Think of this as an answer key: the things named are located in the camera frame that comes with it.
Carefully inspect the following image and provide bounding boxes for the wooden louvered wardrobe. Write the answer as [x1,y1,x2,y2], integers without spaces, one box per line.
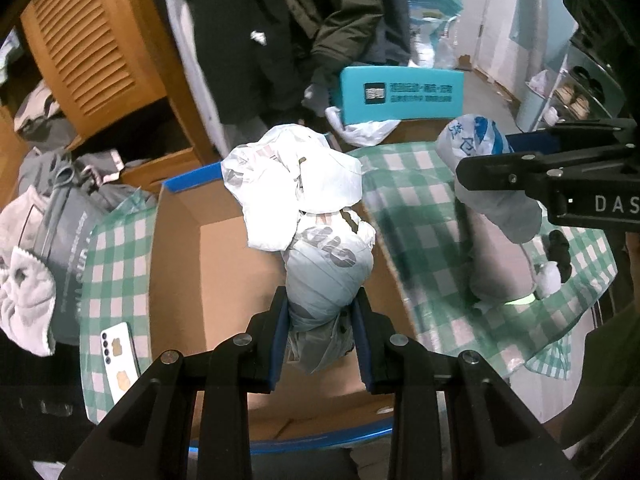
[1,0,219,192]

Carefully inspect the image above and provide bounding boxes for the grey clothes pile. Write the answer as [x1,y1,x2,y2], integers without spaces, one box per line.
[17,148,154,211]

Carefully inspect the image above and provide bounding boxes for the blue white large bag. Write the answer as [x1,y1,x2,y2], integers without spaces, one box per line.
[408,0,463,70]

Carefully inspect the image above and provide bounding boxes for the grey sock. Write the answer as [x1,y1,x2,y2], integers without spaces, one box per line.
[535,261,562,300]

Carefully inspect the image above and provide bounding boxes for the grey tote bag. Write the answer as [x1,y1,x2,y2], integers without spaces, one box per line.
[36,185,106,346]

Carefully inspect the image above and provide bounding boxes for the white grey towel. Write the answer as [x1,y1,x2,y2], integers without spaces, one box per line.
[1,186,56,356]

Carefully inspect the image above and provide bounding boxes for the shoe rack with shoes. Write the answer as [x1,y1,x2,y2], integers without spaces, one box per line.
[515,40,626,132]

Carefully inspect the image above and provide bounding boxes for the white plastic bag under box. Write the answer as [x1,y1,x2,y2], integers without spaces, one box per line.
[302,84,400,148]

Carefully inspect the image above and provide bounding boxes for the light green plastic bag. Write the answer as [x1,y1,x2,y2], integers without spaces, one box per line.
[506,294,536,307]

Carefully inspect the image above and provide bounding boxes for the white smartphone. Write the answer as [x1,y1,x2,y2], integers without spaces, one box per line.
[100,322,139,404]

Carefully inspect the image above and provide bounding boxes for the dark hanging jackets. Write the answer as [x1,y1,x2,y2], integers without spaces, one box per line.
[190,0,410,125]

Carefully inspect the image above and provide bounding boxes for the teal shipping box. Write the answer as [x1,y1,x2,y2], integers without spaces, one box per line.
[331,65,464,125]

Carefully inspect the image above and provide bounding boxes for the brown cardboard box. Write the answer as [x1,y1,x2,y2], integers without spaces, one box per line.
[383,119,449,144]

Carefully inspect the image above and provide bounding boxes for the green checkered tablecloth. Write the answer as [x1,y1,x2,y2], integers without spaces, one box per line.
[80,142,617,422]

